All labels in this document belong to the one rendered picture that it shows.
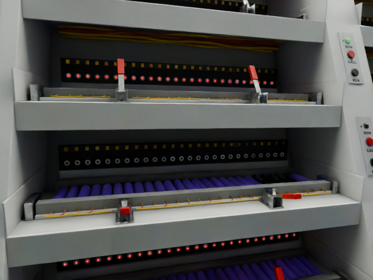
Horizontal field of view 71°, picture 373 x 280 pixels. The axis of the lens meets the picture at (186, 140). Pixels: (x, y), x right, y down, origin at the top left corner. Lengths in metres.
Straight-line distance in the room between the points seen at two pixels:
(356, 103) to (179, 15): 0.41
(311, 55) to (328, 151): 0.23
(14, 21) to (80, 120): 0.19
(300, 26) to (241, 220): 0.43
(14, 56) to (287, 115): 0.49
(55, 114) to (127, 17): 0.22
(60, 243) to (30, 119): 0.19
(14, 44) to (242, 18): 0.42
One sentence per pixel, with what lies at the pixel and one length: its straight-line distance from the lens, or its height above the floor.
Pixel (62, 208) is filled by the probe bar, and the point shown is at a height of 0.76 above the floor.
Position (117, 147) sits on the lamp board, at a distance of 0.59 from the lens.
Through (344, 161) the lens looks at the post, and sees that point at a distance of 0.64.
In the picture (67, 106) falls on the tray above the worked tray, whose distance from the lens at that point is 0.46.
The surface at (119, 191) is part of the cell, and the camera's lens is 0.51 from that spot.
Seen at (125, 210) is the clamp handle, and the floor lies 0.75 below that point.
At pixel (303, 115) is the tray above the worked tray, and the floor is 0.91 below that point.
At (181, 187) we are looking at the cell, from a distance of 0.52.
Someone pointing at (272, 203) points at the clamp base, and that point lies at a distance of 0.51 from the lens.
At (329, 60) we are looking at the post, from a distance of 0.68.
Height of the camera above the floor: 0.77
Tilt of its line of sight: 11 degrees up
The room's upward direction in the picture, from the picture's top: 4 degrees counter-clockwise
